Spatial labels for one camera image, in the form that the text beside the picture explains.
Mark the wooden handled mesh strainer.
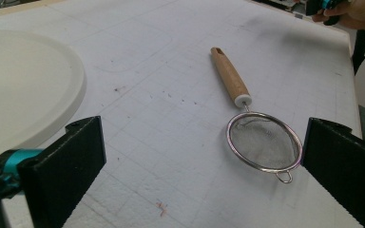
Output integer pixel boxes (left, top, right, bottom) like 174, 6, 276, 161
210, 47, 303, 184

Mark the white round plate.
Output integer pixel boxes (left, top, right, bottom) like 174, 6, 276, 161
0, 29, 87, 176

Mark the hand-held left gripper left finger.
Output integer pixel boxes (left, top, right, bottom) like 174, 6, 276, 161
16, 115, 107, 228

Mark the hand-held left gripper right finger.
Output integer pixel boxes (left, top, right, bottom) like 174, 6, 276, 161
301, 117, 365, 228

